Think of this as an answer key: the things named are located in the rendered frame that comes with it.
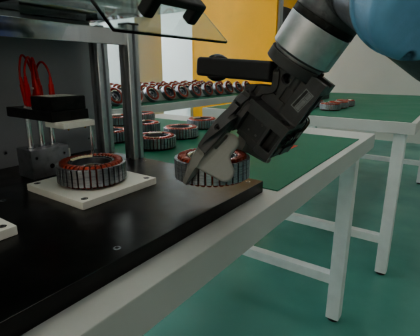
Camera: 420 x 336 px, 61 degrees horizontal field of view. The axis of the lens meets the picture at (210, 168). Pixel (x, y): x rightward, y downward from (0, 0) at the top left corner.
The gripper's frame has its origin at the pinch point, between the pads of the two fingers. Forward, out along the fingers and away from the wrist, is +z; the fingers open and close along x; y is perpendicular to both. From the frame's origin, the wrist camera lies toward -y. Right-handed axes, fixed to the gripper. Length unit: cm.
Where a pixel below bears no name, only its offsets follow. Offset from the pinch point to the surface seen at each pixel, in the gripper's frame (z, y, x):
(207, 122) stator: 29, -36, 64
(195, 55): 109, -221, 317
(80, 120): 7.8, -22.4, -5.4
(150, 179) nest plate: 10.1, -8.0, -0.3
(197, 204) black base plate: 4.5, 2.4, -2.5
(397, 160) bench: 14, 22, 130
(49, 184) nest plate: 16.6, -17.8, -11.8
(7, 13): -0.1, -41.9, -9.2
